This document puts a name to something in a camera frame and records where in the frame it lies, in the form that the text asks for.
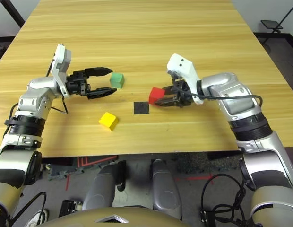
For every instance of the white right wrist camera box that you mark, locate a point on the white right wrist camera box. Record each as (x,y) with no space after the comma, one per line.
(184,66)

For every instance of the small black connector box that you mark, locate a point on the small black connector box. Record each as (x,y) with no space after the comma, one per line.
(206,216)

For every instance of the black metal frame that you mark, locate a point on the black metal frame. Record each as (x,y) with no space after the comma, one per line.
(14,11)

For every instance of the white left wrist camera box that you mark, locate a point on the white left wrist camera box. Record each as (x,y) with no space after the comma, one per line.
(62,59)

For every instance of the silver robot leg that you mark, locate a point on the silver robot leg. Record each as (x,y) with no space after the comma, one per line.
(165,186)
(99,186)

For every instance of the black stand tray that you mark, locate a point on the black stand tray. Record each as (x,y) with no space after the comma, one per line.
(271,24)

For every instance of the yellow block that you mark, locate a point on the yellow block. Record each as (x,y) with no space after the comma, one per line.
(107,119)

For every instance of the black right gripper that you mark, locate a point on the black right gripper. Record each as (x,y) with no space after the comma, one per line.
(182,94)

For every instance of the red block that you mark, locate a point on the red block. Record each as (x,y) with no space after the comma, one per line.
(156,94)

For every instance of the tan robot torso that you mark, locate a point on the tan robot torso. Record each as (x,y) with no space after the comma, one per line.
(89,218)

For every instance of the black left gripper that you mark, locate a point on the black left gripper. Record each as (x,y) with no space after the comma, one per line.
(76,84)

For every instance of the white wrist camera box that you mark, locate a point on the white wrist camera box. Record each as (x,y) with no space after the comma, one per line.
(62,59)
(184,66)

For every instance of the green block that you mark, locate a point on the green block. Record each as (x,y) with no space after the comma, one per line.
(117,79)

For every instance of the silver robot right leg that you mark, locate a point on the silver robot right leg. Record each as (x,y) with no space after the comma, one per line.
(165,186)

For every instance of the black mat with red lines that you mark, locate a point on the black mat with red lines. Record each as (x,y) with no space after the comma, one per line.
(89,163)

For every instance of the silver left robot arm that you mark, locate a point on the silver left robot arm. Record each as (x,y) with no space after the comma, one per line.
(35,94)

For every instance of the silver robot left leg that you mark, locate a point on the silver robot left leg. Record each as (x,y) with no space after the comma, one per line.
(99,186)

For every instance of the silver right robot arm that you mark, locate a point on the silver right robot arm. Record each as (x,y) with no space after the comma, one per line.
(231,89)

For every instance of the black box with white parts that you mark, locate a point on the black box with white parts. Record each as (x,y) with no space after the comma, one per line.
(68,208)

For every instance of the black square marker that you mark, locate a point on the black square marker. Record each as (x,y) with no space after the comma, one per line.
(140,108)

